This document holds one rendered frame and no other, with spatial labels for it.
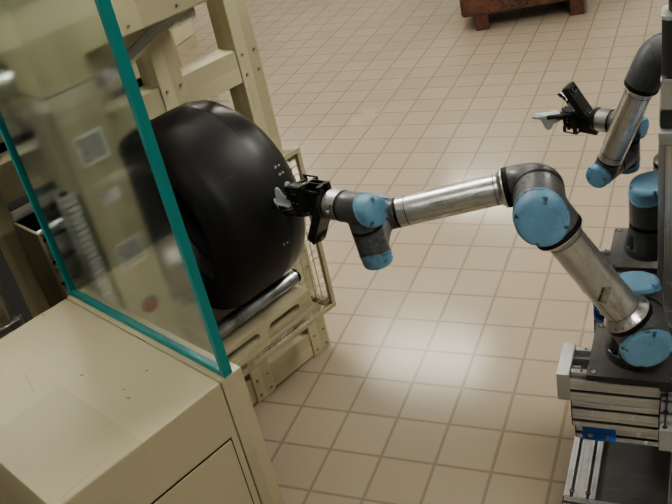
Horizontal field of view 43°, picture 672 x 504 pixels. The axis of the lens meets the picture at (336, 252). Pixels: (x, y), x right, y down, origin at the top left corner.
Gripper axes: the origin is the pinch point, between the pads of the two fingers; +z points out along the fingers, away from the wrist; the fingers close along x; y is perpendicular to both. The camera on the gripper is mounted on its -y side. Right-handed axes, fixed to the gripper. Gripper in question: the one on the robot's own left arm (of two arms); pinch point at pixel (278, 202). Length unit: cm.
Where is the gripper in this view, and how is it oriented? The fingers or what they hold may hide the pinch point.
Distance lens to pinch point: 216.8
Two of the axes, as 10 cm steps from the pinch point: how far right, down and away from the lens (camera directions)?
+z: -6.9, -1.5, 7.0
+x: -6.7, 4.8, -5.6
